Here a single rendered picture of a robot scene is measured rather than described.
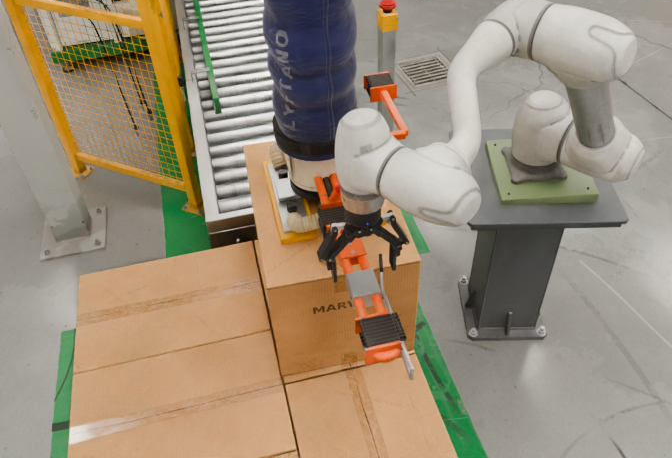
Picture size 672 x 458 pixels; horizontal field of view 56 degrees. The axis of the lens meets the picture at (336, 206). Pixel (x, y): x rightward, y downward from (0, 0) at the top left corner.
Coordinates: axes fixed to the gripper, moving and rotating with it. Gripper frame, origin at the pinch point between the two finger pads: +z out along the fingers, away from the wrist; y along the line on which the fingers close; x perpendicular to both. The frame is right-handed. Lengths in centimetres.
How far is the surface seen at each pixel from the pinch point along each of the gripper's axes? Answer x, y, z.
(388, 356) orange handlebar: 23.9, 1.4, -0.6
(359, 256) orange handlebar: -3.2, 0.1, -0.7
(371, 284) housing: 6.0, -0.2, -1.4
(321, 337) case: -10.8, 9.4, 37.5
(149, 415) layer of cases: -8, 60, 53
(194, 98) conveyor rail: -159, 36, 48
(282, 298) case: -11.0, 18.4, 17.9
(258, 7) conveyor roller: -252, -5, 53
